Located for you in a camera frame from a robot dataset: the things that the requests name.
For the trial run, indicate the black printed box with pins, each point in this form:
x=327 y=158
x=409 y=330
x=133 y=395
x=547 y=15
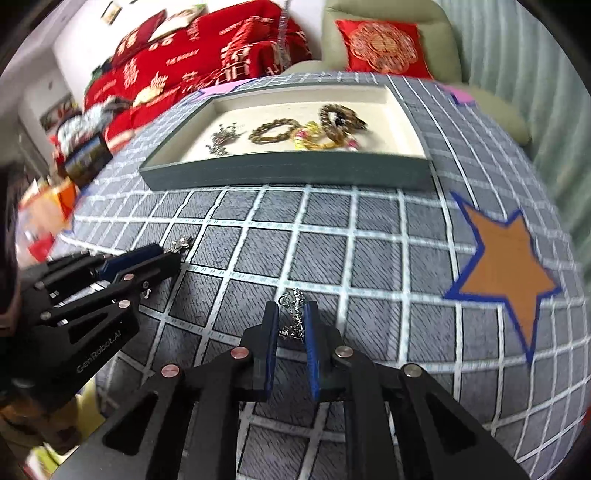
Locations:
x=87 y=159

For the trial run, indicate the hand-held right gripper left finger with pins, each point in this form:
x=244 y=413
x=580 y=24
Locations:
x=270 y=350

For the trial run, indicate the white printed pillow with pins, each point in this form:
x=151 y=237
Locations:
x=178 y=21

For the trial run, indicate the sparkly silver hair clip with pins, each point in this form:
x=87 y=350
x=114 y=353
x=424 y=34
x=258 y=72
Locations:
x=222 y=137

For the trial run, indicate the low wall picture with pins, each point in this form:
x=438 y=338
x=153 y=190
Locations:
x=57 y=110

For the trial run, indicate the dark red sofa pillow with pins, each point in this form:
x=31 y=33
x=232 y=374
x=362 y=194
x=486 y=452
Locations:
x=138 y=39

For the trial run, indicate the red embroidered cushion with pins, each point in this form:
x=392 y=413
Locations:
x=383 y=46

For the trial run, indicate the red printed sofa cover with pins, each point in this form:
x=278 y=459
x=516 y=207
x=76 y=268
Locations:
x=194 y=50

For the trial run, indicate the grey checked star tablecloth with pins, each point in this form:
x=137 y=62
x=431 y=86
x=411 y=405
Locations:
x=369 y=277

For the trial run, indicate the silver pearl brooch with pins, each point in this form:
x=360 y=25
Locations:
x=181 y=242

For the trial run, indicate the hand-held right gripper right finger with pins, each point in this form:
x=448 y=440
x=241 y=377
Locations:
x=314 y=350

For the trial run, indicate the pale green curtain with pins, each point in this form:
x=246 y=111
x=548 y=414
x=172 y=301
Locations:
x=521 y=92

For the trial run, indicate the grey cloth pile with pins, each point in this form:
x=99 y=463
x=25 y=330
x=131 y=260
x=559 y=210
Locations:
x=83 y=122

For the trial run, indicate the small framed wall picture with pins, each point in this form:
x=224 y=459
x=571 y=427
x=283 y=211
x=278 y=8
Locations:
x=111 y=14

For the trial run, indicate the small silver charm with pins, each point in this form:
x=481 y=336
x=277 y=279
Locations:
x=231 y=129

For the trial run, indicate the orange paper bag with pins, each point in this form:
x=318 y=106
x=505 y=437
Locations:
x=51 y=203

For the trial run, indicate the floor lamp pole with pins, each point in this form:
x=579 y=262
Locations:
x=285 y=37

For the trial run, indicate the green armchair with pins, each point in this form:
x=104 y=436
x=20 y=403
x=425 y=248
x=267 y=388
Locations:
x=443 y=46

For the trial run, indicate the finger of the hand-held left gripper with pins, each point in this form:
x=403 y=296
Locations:
x=134 y=261
x=147 y=277

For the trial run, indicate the green tray with cream lining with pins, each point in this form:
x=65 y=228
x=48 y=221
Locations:
x=277 y=173

